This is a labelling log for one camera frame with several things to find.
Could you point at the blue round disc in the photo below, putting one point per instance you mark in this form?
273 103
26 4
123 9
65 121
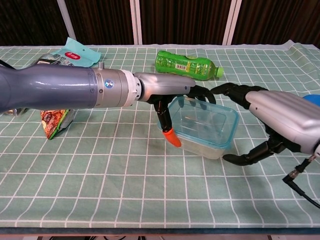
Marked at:
313 98

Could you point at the green tea bottle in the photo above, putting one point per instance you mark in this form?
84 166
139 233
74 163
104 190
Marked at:
185 65

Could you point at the light blue snack packet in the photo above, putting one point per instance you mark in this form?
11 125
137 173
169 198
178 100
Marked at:
85 56

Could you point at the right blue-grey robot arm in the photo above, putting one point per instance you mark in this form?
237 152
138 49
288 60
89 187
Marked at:
318 151

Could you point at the white metal frame post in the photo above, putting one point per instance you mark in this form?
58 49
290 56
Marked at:
232 22
66 20
136 22

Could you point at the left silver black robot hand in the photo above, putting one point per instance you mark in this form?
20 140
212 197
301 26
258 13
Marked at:
165 86

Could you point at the orange green snack bag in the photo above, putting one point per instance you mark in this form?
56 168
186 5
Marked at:
53 122

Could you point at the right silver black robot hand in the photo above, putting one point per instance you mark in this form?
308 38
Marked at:
287 117

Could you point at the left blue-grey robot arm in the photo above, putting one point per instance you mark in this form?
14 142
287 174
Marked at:
62 87

